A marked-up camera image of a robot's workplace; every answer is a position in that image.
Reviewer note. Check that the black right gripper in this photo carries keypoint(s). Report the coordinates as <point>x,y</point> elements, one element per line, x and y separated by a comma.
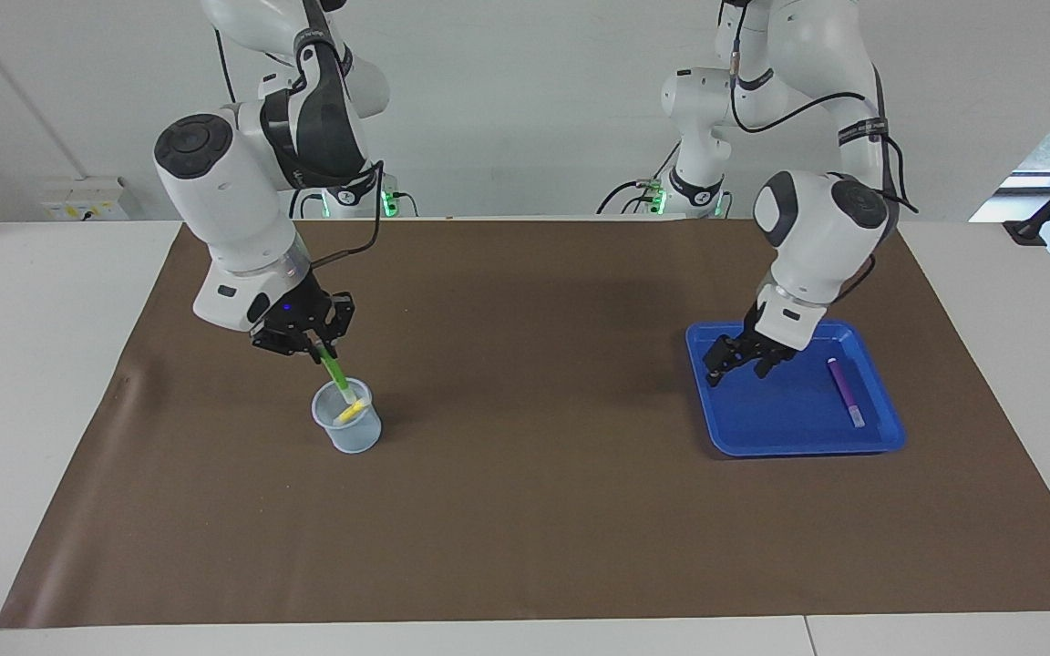
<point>302,314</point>

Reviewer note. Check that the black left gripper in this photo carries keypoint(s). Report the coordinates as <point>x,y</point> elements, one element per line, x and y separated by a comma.
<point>753,346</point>

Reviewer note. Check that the green pen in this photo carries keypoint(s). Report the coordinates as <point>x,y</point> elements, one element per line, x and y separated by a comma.
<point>335,374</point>

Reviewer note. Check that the yellow pen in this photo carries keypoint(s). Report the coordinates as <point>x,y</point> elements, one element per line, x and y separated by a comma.
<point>354,412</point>

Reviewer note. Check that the purple pen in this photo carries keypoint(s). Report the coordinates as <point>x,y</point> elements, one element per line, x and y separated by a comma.
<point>844,390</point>

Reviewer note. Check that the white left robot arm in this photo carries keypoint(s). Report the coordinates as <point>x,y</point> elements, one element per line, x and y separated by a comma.
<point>817,246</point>

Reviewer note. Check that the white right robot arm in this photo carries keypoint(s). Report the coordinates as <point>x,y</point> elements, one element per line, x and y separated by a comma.
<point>224,200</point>

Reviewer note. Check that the blue plastic tray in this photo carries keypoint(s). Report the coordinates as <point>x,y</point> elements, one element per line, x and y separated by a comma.
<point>798,419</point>

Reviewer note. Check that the clear plastic cup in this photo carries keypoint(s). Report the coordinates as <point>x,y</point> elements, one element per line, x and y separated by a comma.
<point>356,442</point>

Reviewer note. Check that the brown paper table mat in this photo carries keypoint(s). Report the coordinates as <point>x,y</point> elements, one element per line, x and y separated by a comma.
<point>525,510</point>

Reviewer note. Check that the white wall socket box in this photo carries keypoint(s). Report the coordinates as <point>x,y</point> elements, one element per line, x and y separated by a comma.
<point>78,196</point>

